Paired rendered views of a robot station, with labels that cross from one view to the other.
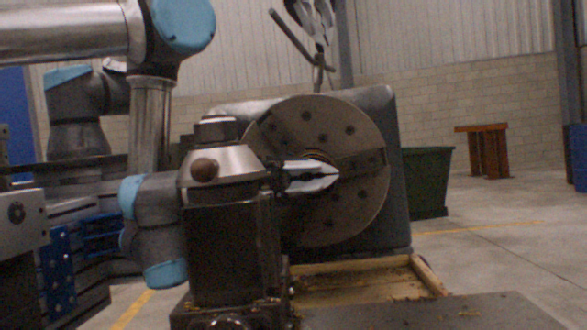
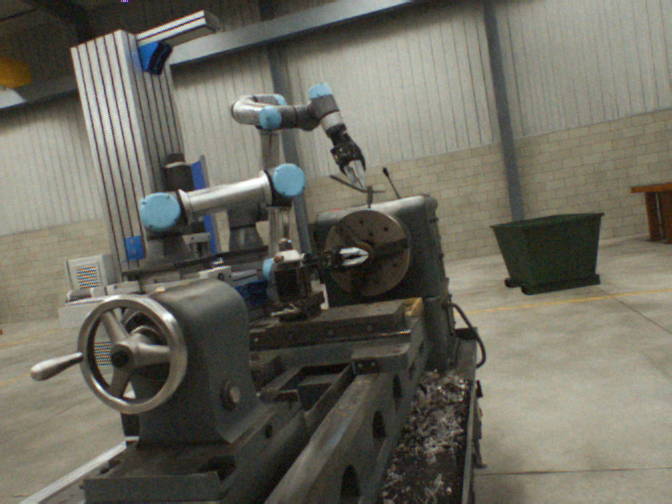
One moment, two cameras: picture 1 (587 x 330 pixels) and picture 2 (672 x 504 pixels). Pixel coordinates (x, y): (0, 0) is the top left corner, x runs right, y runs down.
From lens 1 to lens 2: 0.95 m
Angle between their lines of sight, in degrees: 13
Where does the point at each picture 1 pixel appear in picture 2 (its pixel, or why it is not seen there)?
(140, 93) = (273, 216)
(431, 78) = (604, 134)
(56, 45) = (233, 202)
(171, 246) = not seen: hidden behind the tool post
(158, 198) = not seen: hidden behind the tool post
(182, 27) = (288, 186)
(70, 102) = (239, 216)
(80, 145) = (245, 241)
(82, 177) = (247, 259)
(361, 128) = (392, 228)
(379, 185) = (403, 259)
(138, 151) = (273, 246)
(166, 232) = not seen: hidden behind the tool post
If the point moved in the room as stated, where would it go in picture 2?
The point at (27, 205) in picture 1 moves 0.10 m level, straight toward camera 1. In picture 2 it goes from (224, 274) to (226, 275)
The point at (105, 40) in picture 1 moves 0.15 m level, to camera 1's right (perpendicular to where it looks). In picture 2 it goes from (253, 197) to (296, 189)
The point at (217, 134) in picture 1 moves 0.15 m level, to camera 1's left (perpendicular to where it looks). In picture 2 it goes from (284, 247) to (231, 255)
